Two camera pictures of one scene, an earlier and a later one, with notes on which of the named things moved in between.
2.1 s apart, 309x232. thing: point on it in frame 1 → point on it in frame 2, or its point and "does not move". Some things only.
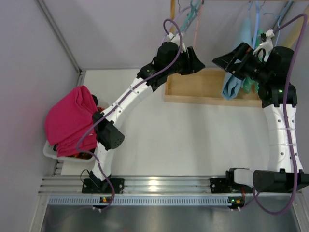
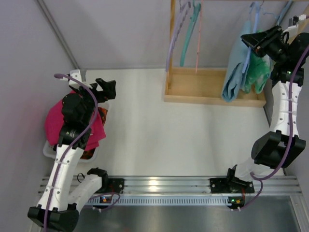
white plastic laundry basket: (48, 147) does not move
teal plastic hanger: (195, 4) → (197, 8)
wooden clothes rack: (205, 88) does not move
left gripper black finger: (196, 64) → (109, 88)
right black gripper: (240, 61) → (261, 43)
